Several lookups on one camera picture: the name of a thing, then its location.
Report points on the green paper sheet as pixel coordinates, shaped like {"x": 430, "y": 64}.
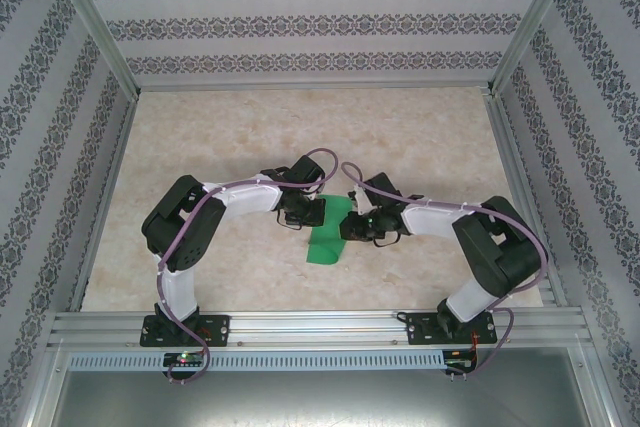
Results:
{"x": 327, "y": 247}

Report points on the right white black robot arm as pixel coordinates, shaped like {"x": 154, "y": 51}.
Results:
{"x": 430, "y": 222}

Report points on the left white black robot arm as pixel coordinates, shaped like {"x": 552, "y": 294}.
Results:
{"x": 250, "y": 204}

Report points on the grey metal sheet panel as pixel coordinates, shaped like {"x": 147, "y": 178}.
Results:
{"x": 320, "y": 402}

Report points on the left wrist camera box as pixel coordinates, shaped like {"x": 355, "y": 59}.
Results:
{"x": 310, "y": 192}

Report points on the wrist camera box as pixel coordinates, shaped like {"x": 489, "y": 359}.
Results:
{"x": 310, "y": 192}
{"x": 361, "y": 199}

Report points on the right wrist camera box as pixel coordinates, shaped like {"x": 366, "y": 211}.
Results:
{"x": 361, "y": 199}

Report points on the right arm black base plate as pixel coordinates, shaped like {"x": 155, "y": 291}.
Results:
{"x": 420, "y": 329}

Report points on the aluminium mounting rail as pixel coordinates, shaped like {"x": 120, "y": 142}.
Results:
{"x": 320, "y": 329}

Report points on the aluminium back rail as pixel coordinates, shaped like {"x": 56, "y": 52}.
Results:
{"x": 310, "y": 86}

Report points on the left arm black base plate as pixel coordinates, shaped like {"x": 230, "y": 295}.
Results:
{"x": 217, "y": 329}

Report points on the aluminium frame post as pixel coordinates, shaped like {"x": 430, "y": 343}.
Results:
{"x": 91, "y": 12}
{"x": 535, "y": 12}

